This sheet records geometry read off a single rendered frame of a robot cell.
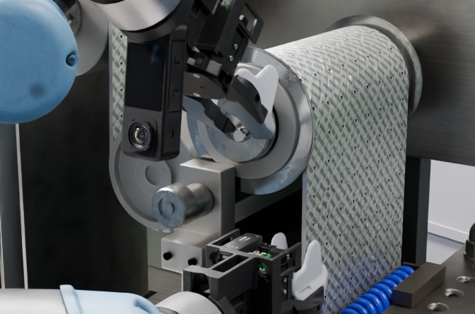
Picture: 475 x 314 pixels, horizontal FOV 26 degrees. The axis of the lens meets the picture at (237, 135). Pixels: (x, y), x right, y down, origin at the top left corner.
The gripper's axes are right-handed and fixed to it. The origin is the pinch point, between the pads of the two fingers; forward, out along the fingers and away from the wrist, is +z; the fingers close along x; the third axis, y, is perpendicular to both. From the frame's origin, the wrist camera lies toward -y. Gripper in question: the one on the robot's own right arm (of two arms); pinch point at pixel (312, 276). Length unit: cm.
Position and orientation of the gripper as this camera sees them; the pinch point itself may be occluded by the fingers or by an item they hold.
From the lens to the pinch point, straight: 105.3
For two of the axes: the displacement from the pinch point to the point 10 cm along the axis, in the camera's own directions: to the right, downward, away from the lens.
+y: 0.0, -9.7, -2.6
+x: -8.4, -1.4, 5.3
